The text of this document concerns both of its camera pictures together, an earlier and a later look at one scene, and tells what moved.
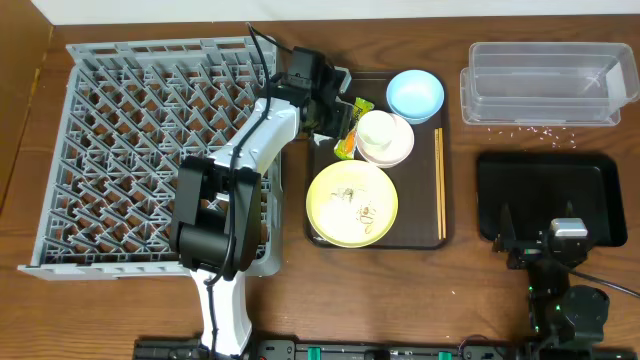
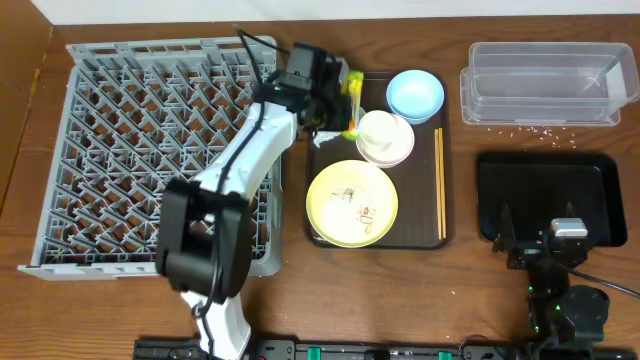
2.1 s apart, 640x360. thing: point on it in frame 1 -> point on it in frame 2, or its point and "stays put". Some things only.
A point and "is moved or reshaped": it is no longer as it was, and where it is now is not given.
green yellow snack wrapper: (345, 148) is moved or reshaped
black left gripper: (333, 118) stays put
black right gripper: (502, 246) stays put
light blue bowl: (416, 95) stays put
